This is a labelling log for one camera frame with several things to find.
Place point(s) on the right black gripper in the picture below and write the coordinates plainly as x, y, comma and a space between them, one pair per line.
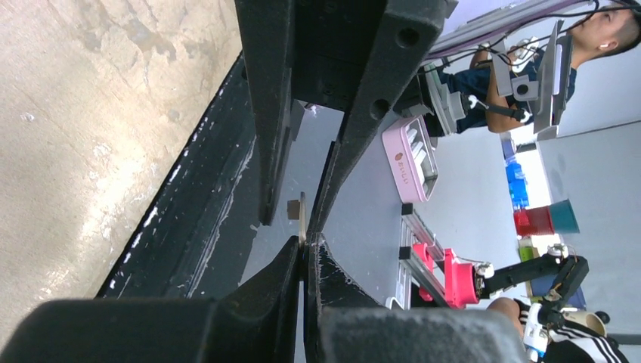
353, 56

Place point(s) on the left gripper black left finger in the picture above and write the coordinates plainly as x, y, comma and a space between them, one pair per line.
254, 323

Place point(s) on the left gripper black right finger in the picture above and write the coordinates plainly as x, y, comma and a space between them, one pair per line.
343, 323

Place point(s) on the grey battery cover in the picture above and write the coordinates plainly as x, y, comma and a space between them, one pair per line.
296, 211

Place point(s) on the pink clamp fixture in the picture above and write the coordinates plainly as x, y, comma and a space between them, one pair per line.
459, 287

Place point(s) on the pink storage tin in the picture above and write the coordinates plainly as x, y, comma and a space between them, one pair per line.
411, 158

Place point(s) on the red plastic cup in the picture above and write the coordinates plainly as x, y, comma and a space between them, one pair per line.
533, 222

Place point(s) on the teal plastic cup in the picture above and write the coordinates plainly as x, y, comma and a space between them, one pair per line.
563, 218

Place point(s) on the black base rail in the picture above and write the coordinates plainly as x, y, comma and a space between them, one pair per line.
168, 253

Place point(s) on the aluminium frame rail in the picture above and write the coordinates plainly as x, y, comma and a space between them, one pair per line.
495, 23

